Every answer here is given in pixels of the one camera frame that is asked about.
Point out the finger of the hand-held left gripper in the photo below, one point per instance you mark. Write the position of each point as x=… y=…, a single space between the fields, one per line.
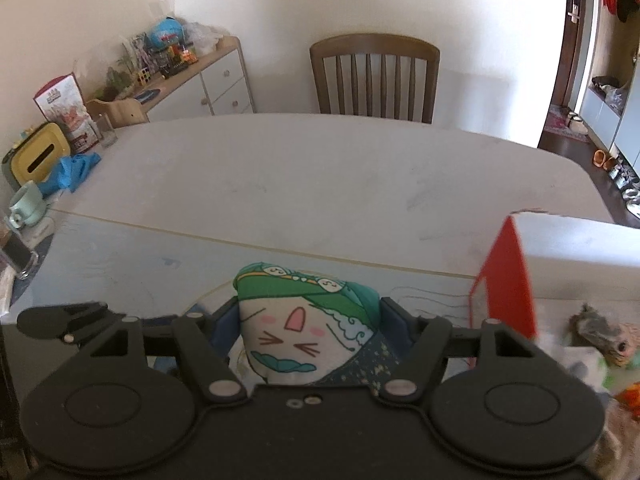
x=50 y=320

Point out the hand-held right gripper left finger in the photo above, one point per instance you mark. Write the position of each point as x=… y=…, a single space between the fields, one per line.
x=225 y=330

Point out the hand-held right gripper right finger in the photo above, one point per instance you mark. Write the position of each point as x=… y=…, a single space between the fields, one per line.
x=400 y=325

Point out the green white cartoon face pouch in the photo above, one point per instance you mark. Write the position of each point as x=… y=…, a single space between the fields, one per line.
x=300 y=330

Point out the red cardboard shoebox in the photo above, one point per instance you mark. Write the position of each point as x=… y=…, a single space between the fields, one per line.
x=505 y=280

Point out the glass with dark liquid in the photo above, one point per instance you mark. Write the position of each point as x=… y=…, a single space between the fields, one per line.
x=17 y=257

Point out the mint green mug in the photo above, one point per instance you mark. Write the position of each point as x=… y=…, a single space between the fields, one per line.
x=27 y=205

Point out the blue cloth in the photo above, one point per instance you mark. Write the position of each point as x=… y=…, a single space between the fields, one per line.
x=75 y=172

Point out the yellow tissue box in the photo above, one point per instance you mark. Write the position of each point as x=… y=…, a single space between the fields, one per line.
x=35 y=157

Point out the clear drinking glass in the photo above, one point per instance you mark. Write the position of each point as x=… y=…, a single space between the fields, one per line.
x=106 y=132

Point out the brown plush toy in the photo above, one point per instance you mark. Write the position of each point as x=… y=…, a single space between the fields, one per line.
x=610 y=332

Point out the wooden tray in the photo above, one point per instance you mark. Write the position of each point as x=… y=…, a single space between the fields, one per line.
x=117 y=112

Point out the white sideboard with wooden top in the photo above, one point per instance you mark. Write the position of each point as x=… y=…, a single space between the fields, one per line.
x=220 y=80

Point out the patterned door mat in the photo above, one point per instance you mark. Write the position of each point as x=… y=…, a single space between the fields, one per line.
x=562 y=125

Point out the pair of orange slippers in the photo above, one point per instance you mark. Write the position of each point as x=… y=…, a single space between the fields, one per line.
x=605 y=158

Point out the row of white shoes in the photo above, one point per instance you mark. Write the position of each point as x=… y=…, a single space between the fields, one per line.
x=627 y=187

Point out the pair of white slippers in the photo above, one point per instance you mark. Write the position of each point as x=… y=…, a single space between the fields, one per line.
x=579 y=122

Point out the wooden slat-back chair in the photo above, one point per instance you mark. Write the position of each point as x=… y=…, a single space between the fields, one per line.
x=375 y=45

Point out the clear plastic bag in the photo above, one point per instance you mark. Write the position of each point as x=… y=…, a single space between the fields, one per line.
x=202 y=37

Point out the blue globe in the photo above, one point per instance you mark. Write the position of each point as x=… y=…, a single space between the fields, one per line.
x=167 y=35

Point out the grey bag in cabinet niche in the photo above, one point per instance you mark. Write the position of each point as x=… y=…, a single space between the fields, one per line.
x=610 y=91

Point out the brown entrance door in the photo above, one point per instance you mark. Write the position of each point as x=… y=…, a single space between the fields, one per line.
x=580 y=35

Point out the black hanging bag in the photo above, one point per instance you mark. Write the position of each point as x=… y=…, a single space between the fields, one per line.
x=626 y=2

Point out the white wall cabinet unit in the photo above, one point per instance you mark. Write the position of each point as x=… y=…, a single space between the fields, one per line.
x=625 y=110

